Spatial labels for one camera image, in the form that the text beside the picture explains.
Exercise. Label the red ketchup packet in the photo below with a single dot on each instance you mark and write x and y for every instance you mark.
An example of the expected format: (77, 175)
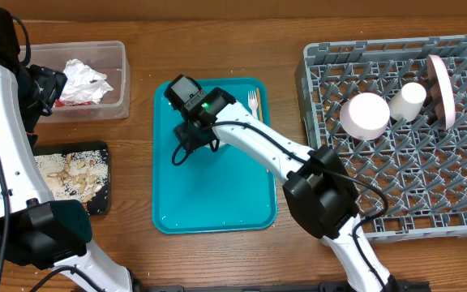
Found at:
(59, 103)

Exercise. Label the pile of white rice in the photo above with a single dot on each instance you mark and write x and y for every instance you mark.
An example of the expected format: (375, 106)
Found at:
(47, 166)

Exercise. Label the white paper cup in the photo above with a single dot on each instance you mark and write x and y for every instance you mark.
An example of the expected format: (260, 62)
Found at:
(407, 103)

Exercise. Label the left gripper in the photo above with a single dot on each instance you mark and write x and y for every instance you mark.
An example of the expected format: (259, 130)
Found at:
(51, 82)

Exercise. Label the white bowl with peanuts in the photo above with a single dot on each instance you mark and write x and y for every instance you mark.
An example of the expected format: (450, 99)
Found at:
(365, 116)

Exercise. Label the pile of peanuts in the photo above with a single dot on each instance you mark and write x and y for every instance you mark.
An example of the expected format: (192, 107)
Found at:
(75, 178)

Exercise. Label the white napkin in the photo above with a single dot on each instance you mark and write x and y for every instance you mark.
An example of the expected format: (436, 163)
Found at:
(84, 83)

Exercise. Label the teal serving tray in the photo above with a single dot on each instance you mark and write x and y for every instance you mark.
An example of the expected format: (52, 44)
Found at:
(207, 191)

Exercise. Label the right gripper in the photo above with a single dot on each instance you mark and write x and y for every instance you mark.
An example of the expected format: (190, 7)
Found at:
(183, 134)

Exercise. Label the clear plastic bin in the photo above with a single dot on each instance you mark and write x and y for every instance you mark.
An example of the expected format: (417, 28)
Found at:
(107, 57)

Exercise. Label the white round plate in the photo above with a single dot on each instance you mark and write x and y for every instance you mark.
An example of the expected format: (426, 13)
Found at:
(441, 90)

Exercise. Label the wooden chopstick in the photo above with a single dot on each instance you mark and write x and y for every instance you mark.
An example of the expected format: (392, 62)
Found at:
(259, 106)

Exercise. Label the white plastic fork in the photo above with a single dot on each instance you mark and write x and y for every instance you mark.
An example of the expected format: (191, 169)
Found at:
(253, 103)

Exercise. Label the grey dishwasher rack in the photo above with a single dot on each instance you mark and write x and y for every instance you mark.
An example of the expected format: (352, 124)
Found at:
(419, 165)

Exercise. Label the black plastic tray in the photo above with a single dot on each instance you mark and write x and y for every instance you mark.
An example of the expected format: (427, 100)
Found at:
(77, 171)

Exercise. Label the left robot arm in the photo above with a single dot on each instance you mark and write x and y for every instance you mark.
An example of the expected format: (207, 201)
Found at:
(35, 228)

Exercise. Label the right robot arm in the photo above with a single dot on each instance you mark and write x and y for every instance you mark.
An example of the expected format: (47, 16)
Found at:
(320, 194)

